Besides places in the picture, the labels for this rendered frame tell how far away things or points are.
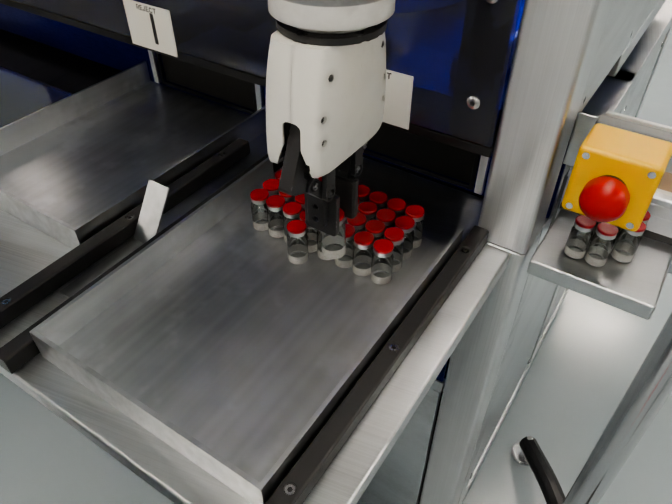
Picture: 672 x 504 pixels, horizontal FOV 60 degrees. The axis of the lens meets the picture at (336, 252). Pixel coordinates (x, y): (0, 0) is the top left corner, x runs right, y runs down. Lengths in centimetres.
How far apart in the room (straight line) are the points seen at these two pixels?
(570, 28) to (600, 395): 130
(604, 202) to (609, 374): 125
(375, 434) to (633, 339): 146
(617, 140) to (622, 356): 130
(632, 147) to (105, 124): 69
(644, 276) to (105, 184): 64
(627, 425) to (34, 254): 86
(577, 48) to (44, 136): 70
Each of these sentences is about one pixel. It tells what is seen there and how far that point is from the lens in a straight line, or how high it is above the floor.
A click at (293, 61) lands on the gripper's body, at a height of 115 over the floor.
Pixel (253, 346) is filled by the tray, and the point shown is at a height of 88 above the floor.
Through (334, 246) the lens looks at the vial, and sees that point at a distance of 51.
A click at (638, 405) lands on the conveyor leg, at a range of 99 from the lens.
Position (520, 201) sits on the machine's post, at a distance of 63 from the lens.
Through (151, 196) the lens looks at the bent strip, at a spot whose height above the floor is 93.
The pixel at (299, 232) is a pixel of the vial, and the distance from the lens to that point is 59.
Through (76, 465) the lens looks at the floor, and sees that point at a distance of 160.
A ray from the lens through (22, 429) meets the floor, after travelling 172.
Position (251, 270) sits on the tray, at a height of 88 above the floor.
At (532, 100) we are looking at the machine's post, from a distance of 57.
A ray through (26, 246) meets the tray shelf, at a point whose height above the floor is 88.
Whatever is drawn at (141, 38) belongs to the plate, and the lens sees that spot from 87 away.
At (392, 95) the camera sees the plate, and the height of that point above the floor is 102.
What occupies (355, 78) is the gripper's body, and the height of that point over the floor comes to 113.
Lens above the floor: 131
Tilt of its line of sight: 42 degrees down
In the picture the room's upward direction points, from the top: straight up
